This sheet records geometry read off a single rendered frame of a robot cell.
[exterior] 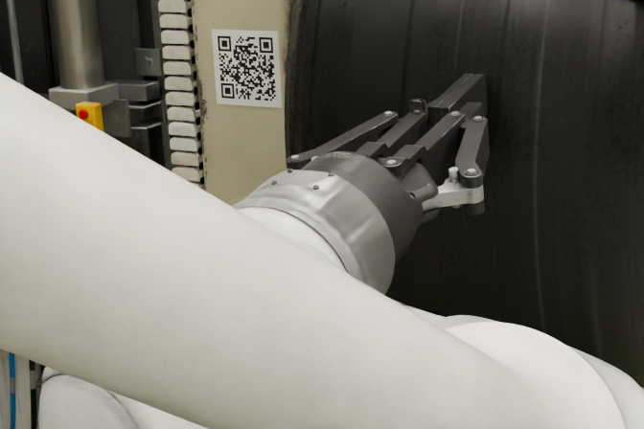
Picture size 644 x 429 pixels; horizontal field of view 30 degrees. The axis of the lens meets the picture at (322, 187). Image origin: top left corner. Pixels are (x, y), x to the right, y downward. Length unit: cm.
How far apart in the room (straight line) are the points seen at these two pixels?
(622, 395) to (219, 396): 21
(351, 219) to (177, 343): 32
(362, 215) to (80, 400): 19
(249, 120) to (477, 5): 39
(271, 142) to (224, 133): 5
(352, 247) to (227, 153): 64
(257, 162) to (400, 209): 56
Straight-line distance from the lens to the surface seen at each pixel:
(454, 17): 87
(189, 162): 126
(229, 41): 119
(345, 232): 59
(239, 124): 120
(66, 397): 50
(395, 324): 34
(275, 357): 31
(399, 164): 69
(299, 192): 60
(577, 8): 85
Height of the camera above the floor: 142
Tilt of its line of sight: 16 degrees down
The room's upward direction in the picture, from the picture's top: 3 degrees counter-clockwise
